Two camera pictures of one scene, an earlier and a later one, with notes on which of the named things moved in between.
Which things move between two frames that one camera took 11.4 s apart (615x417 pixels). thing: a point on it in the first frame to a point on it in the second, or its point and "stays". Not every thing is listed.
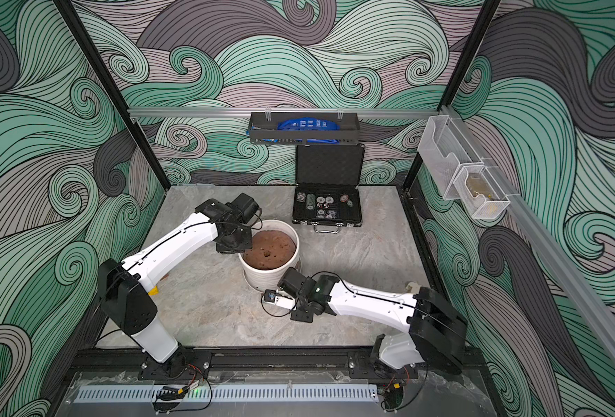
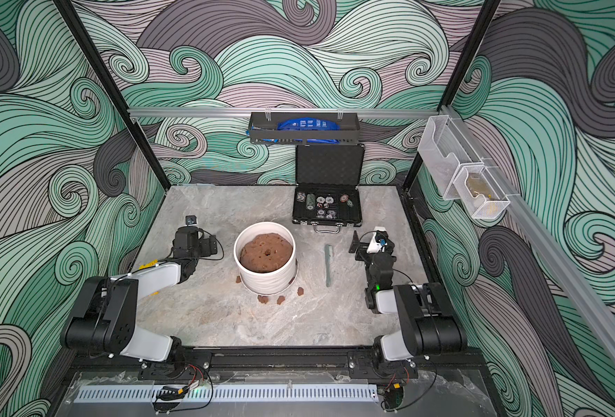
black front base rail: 255,359 stays
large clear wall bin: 446,153 stays
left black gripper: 228,249 to 208,244
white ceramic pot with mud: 274,248 stays
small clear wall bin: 481,195 stays
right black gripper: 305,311 to 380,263
